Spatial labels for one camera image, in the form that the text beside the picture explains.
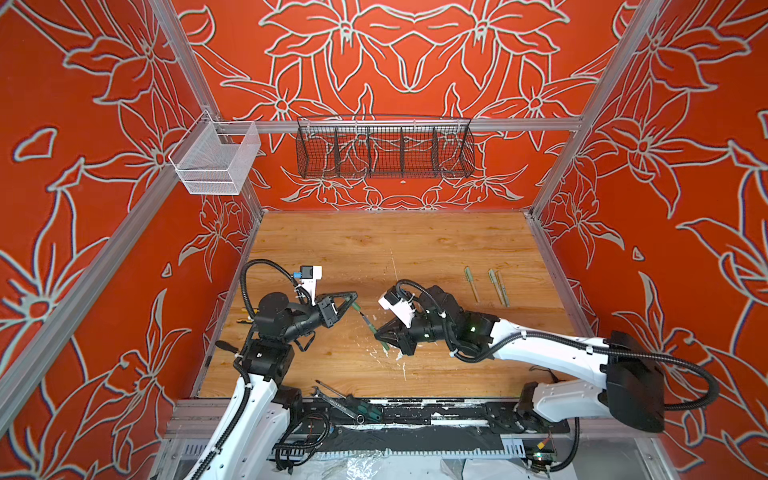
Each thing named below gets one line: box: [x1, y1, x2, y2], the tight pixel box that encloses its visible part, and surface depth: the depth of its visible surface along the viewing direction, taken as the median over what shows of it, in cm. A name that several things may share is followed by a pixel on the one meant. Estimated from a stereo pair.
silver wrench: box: [310, 386, 365, 425], surface depth 77 cm
